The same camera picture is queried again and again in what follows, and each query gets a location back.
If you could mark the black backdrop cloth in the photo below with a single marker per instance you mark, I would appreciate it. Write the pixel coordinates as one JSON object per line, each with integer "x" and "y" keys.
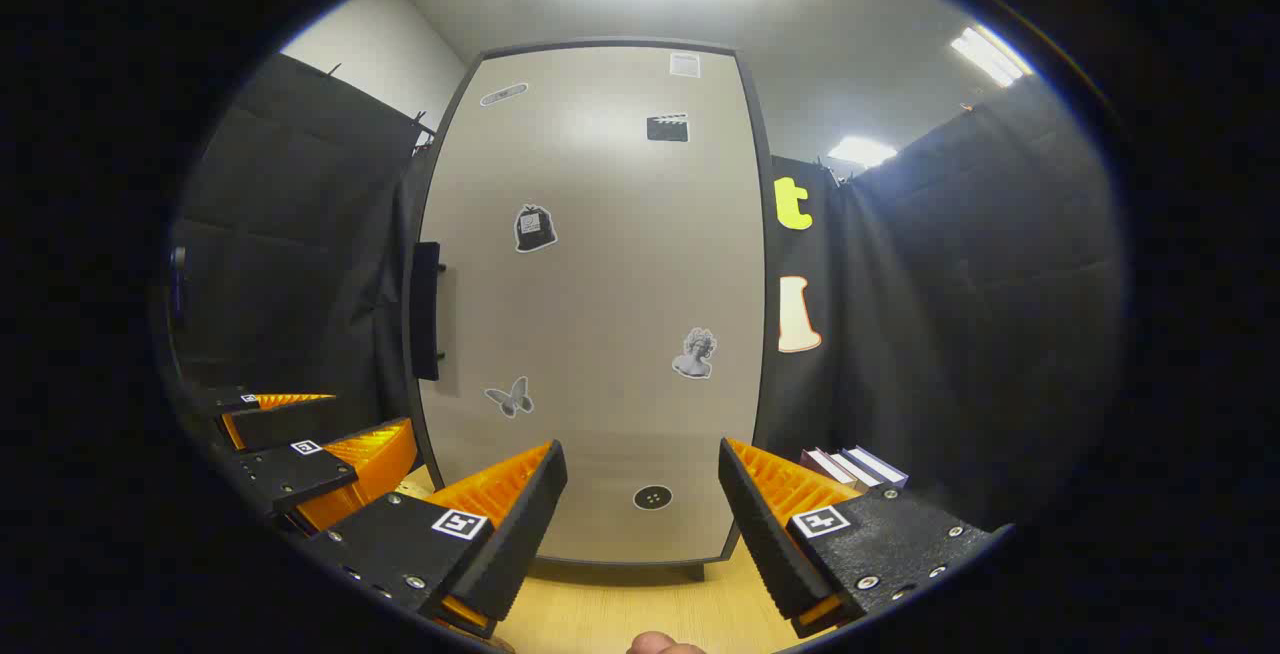
{"x": 800, "y": 404}
{"x": 980, "y": 314}
{"x": 290, "y": 234}

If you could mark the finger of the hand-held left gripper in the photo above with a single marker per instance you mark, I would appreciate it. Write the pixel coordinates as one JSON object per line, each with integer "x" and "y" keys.
{"x": 300, "y": 424}
{"x": 290, "y": 479}

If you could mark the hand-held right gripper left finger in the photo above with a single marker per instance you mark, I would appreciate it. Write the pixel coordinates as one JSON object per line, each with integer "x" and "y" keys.
{"x": 520, "y": 534}

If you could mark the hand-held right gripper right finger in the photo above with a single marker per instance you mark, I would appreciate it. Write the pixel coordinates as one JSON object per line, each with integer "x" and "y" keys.
{"x": 760, "y": 534}

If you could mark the ceiling light panel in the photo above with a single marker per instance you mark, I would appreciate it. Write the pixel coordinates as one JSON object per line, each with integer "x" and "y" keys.
{"x": 988, "y": 54}

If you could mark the beige cabinet door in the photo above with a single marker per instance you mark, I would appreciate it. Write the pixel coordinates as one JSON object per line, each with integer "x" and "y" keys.
{"x": 600, "y": 284}

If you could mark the grey cabinet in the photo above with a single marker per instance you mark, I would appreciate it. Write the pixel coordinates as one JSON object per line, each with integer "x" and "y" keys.
{"x": 769, "y": 264}

